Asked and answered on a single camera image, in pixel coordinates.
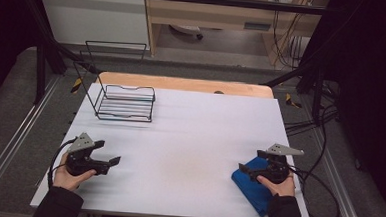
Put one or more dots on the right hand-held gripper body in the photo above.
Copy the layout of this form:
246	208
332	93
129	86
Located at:
276	166

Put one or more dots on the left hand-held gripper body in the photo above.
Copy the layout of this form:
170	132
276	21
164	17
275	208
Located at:
82	159

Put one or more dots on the person's right hand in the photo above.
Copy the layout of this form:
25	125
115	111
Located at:
282	188

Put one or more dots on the person's left hand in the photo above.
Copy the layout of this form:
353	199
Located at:
67	178

